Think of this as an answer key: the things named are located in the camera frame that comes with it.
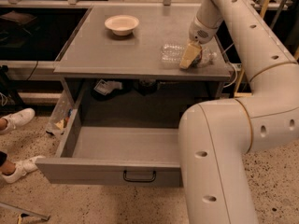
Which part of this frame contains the grey open top drawer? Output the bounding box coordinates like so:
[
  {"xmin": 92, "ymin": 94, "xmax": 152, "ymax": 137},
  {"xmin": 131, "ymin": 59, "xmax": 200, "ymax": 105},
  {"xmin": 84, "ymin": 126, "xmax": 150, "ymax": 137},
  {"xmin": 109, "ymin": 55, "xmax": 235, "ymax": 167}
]
[{"xmin": 35, "ymin": 83, "xmax": 188, "ymax": 188}]

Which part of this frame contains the white sneaker upper left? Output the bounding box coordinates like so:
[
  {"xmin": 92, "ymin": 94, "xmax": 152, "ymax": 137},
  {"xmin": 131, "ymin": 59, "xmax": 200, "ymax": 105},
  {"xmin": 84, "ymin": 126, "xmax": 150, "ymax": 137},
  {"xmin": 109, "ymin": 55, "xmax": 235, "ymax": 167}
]
[{"xmin": 0, "ymin": 108, "xmax": 36, "ymax": 135}]

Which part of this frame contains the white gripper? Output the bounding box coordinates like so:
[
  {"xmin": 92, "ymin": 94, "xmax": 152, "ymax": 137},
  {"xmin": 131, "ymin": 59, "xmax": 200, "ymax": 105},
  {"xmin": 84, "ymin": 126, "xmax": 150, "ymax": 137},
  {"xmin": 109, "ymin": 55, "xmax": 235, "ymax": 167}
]
[{"xmin": 179, "ymin": 17, "xmax": 219, "ymax": 69}]

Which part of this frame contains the grey metal cabinet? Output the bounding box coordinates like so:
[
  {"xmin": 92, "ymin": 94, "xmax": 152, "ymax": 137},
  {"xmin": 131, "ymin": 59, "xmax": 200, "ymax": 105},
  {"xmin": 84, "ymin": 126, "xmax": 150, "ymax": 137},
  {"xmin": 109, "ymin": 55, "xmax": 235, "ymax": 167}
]
[{"xmin": 55, "ymin": 3, "xmax": 230, "ymax": 104}]

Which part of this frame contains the white power cable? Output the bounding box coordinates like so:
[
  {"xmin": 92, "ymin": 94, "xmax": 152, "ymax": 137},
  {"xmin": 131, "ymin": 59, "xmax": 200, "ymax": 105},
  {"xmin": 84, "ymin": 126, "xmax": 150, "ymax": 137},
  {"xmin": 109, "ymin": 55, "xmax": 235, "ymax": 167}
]
[{"xmin": 221, "ymin": 42, "xmax": 239, "ymax": 89}]

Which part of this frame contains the white paper bowl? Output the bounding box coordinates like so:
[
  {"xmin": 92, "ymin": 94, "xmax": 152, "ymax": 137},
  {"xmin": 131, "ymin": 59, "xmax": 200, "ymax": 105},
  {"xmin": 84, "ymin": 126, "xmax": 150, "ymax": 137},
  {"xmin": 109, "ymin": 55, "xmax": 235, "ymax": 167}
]
[{"xmin": 105, "ymin": 15, "xmax": 139, "ymax": 36}]

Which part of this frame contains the white sneaker lower left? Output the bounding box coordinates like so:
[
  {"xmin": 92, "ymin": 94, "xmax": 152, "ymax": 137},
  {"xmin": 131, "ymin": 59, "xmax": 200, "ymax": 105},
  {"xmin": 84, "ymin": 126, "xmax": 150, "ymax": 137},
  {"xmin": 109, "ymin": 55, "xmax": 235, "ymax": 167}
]
[{"xmin": 0, "ymin": 155, "xmax": 43, "ymax": 184}]

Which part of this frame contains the metal stand leg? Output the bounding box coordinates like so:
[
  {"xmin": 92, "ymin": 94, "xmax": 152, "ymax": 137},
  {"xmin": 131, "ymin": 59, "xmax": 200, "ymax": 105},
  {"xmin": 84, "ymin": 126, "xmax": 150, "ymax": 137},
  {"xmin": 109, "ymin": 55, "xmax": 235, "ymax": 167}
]
[{"xmin": 0, "ymin": 202, "xmax": 50, "ymax": 221}]

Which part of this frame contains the black drawer handle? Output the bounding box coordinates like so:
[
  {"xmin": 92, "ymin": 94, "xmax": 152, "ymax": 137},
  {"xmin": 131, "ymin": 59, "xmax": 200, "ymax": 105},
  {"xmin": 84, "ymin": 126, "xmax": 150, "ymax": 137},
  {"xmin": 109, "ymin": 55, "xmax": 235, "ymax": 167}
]
[{"xmin": 123, "ymin": 170, "xmax": 156, "ymax": 183}]

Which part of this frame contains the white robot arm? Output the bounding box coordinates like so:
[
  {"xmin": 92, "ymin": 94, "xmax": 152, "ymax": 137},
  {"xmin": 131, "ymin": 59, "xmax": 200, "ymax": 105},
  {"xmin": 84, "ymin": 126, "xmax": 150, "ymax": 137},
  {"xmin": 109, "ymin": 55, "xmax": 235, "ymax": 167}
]
[{"xmin": 178, "ymin": 0, "xmax": 299, "ymax": 224}]

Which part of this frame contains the clear plastic bin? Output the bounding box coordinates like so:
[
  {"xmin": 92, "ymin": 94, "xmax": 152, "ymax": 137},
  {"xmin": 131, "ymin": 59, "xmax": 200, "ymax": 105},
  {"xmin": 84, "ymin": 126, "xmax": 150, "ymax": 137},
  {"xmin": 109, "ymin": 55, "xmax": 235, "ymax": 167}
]
[{"xmin": 46, "ymin": 91, "xmax": 72, "ymax": 139}]

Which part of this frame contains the white sneaker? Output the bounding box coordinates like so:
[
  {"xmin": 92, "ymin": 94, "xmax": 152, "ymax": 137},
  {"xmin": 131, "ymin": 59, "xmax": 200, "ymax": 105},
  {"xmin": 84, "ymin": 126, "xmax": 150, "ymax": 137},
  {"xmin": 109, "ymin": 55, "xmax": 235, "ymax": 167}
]
[
  {"xmin": 0, "ymin": 108, "xmax": 36, "ymax": 135},
  {"xmin": 0, "ymin": 155, "xmax": 43, "ymax": 184}
]

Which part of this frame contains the clear plastic water bottle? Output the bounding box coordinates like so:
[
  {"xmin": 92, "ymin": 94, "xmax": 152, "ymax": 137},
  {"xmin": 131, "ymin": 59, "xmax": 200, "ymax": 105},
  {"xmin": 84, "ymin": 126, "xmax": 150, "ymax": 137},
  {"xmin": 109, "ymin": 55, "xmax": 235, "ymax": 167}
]
[{"xmin": 161, "ymin": 44, "xmax": 217, "ymax": 69}]

